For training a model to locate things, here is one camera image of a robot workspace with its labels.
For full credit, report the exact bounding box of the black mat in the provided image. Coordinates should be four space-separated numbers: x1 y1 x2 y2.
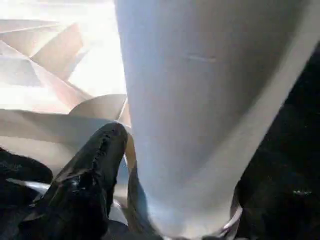
0 44 320 240

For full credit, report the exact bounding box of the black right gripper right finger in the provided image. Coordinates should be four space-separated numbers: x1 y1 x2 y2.
236 169 320 240

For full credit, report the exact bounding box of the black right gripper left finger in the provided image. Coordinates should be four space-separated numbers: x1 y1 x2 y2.
18 122 128 240

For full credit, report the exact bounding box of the white plastic table top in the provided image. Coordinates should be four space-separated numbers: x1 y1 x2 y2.
0 0 137 216

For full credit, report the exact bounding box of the white plastic table leg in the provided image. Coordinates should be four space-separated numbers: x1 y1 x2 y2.
116 0 320 238

